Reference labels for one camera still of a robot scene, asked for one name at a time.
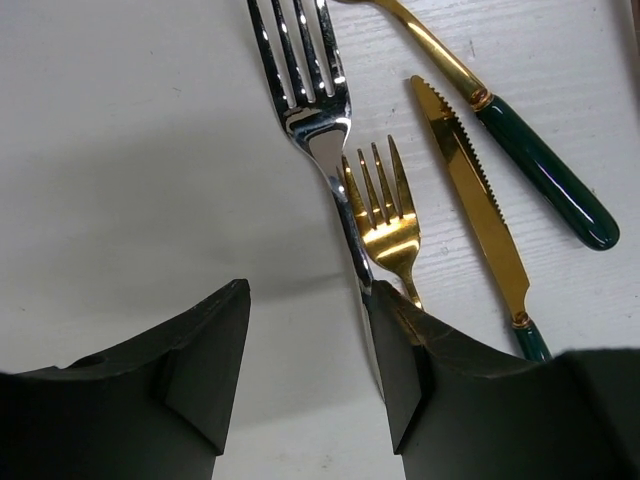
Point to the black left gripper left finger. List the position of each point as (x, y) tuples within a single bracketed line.
[(156, 406)]

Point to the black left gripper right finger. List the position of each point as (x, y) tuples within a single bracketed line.
[(459, 409)]

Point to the gold fork green handle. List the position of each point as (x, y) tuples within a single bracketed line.
[(388, 225), (572, 199)]

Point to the silver fork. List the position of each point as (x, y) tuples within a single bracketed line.
[(318, 121)]

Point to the gold knife green handle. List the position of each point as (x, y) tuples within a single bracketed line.
[(484, 215)]

